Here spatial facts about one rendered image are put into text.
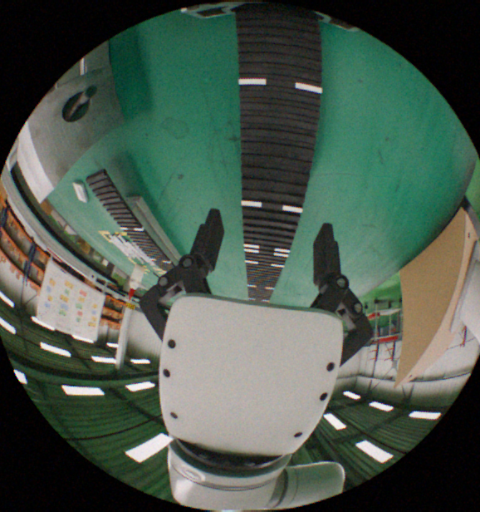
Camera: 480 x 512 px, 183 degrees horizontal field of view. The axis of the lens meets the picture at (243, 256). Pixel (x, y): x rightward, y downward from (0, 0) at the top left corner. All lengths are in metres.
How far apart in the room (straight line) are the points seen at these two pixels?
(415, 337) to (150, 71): 0.46
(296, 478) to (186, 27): 0.34
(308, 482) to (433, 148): 0.30
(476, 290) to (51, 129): 0.52
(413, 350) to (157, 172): 0.45
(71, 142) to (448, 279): 0.43
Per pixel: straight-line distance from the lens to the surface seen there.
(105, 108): 0.18
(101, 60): 0.20
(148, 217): 0.26
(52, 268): 2.97
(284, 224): 0.15
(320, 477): 0.18
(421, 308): 0.33
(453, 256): 0.30
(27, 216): 1.62
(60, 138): 0.15
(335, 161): 0.15
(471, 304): 0.38
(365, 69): 0.15
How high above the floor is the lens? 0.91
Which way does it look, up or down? 27 degrees down
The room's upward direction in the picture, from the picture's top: 169 degrees counter-clockwise
